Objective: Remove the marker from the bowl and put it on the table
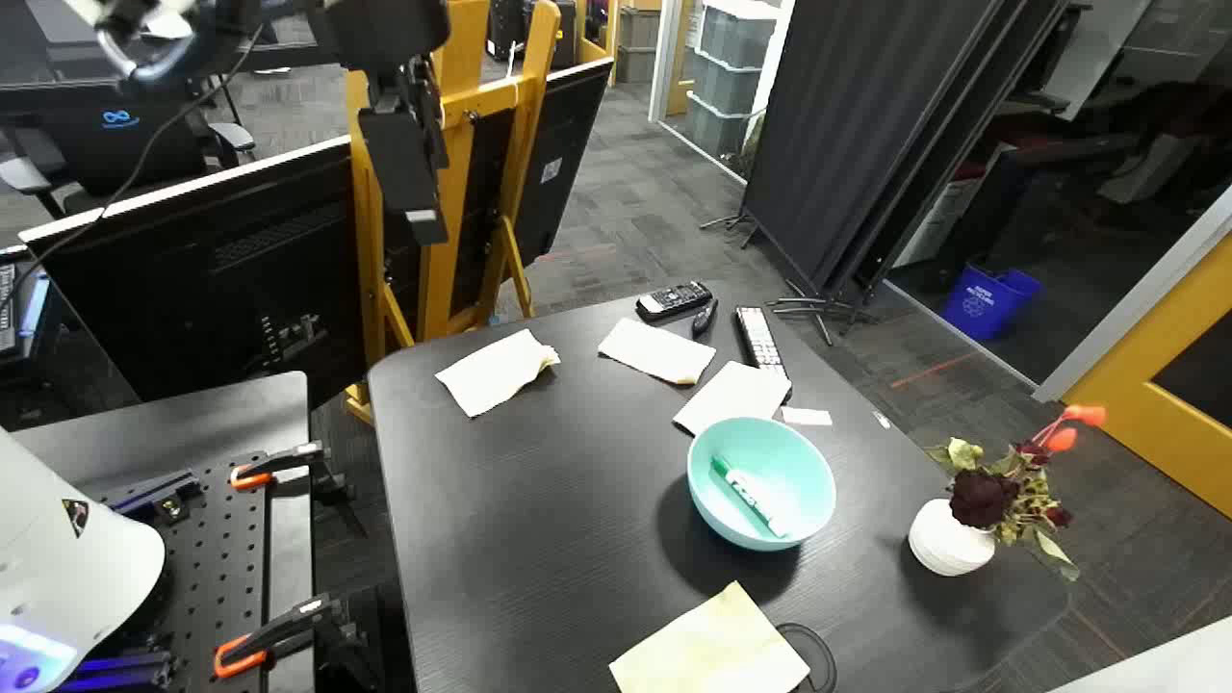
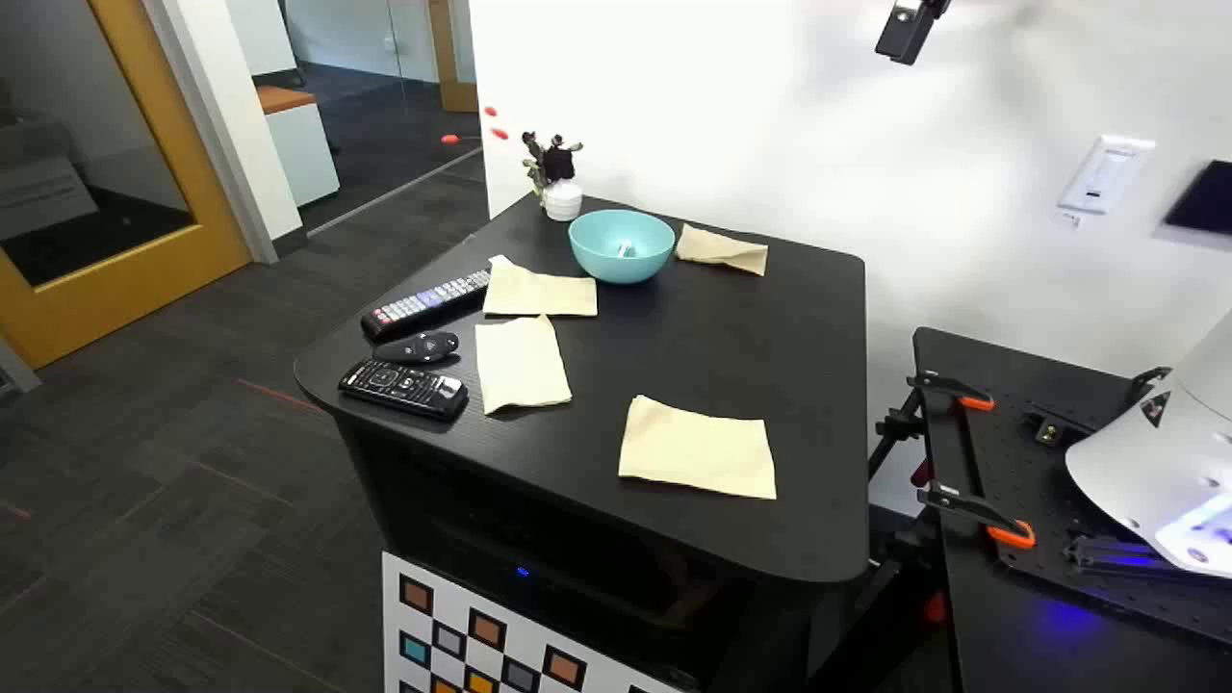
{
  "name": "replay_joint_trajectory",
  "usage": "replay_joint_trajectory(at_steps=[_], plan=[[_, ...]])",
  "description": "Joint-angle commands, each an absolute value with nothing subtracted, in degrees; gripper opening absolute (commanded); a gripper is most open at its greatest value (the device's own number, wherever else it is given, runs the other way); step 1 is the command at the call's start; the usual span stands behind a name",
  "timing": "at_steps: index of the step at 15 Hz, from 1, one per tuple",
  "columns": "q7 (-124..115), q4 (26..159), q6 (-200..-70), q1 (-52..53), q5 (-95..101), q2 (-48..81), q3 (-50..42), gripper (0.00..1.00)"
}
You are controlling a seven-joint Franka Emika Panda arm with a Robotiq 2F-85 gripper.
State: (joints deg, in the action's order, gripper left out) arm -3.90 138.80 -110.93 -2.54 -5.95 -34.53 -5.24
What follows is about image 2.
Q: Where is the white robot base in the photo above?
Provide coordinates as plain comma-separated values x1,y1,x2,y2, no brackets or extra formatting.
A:
1066,317,1232,578

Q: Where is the teal bowl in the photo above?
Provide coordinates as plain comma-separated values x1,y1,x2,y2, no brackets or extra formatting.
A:
565,208,678,284

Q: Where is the cream napkin by bowl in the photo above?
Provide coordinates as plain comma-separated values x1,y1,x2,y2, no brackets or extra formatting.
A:
482,256,596,318

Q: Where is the cream napkin by remotes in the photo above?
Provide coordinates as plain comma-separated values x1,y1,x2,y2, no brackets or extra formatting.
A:
474,318,571,411

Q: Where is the cream napkin front of table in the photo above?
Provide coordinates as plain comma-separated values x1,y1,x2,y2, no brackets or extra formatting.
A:
616,397,778,502

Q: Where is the cream napkin near vase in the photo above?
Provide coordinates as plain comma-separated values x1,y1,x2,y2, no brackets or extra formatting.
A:
678,223,768,277

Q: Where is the white flower vase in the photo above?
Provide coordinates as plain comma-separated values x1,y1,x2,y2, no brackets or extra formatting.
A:
541,180,582,223

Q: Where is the small black oval remote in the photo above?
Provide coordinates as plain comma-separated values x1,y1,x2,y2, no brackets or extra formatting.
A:
373,331,458,365

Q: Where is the dark red flower bouquet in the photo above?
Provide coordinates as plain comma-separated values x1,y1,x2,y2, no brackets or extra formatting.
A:
521,131,578,188

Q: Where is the long grey-button remote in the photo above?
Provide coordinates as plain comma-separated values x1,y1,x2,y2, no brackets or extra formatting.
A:
363,271,490,342

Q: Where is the black remote control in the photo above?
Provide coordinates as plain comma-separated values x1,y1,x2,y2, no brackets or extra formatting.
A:
340,361,468,420

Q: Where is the colour checker calibration board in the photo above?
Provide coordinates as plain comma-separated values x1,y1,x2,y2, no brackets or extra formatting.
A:
379,555,681,693

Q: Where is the white cabinet wooden top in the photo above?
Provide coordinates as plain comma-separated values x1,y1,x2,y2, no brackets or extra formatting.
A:
256,84,340,203

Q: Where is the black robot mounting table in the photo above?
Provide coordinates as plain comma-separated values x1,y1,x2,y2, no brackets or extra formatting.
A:
912,327,1232,693

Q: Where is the upper orange-handled clamp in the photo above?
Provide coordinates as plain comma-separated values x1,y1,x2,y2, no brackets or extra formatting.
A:
908,371,998,411

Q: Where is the orange-handled clamp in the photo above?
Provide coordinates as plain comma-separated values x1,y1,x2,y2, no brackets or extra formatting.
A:
917,480,1035,549
908,371,998,411

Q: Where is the lower orange-handled clamp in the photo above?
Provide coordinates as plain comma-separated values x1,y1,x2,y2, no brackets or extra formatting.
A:
917,480,1035,549

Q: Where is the white wall switch plate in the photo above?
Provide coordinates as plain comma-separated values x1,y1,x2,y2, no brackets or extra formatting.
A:
1057,135,1155,217

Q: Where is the yellow wooden door frame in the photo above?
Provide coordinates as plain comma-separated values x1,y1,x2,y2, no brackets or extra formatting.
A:
0,0,251,371

